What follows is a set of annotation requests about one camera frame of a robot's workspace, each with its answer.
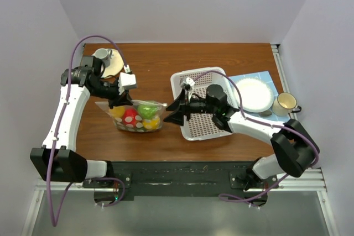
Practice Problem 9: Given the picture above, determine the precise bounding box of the cream and blue plate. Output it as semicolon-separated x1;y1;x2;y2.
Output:
101;49;124;78

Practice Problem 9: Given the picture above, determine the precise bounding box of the yellow fake lemon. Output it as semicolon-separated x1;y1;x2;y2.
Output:
142;116;160;130

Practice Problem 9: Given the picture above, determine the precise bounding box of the yellow fake fruit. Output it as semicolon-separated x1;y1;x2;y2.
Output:
108;106;126;118

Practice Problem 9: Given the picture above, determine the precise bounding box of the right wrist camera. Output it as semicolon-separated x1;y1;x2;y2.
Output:
180;77;195;91

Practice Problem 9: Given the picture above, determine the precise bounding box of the white paper plate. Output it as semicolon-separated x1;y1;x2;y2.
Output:
234;77;274;113

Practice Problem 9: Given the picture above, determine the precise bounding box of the cream enamel mug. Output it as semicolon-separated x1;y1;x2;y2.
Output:
272;92;302;117

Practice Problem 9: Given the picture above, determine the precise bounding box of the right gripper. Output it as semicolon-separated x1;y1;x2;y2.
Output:
164;87;216;126

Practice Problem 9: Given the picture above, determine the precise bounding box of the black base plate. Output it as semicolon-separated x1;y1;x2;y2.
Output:
82;160;279;203

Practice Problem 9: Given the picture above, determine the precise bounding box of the white plastic basket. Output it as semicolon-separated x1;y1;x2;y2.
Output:
163;67;240;141

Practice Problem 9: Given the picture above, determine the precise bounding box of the grey ceramic cup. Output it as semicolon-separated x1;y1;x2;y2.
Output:
94;48;113;61

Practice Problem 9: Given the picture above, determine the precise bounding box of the polka dot zip bag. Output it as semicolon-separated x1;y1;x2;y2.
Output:
95;100;168;133

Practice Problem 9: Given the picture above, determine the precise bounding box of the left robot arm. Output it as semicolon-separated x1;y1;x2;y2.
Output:
30;56;137;187

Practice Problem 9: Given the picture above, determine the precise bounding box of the red fake apple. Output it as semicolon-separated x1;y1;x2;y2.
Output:
121;108;138;128

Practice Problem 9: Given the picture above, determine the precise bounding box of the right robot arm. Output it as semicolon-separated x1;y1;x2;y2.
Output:
164;85;319;188

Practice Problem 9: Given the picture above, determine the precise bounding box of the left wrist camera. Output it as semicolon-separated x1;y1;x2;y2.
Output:
118;72;138;92

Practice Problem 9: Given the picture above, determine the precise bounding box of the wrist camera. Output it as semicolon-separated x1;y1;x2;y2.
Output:
118;72;138;92
180;77;195;91

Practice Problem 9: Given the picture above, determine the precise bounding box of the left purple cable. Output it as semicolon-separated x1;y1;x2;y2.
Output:
47;35;131;227

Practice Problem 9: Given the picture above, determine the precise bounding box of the green fake custard apple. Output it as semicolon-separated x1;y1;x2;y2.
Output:
138;104;158;119

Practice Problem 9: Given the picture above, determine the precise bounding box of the aluminium frame rail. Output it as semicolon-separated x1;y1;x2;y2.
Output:
270;44;340;235

